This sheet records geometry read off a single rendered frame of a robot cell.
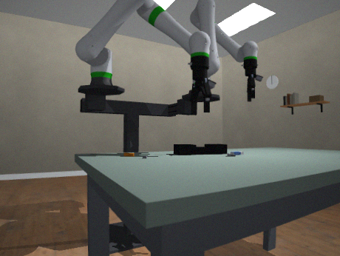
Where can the black three-compartment bin rack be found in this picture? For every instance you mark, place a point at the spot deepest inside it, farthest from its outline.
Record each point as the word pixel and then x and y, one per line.
pixel 208 149

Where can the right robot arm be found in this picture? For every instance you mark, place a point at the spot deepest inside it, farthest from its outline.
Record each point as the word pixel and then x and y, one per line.
pixel 91 48

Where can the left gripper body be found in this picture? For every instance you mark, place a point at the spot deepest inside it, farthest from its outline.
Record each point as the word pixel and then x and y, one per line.
pixel 250 70

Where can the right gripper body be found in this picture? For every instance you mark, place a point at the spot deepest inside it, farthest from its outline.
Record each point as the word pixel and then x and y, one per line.
pixel 198 74

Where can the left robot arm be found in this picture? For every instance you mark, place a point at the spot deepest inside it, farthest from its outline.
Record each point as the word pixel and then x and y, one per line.
pixel 202 18

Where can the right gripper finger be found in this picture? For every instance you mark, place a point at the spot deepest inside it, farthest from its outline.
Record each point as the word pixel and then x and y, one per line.
pixel 205 90
pixel 193 99

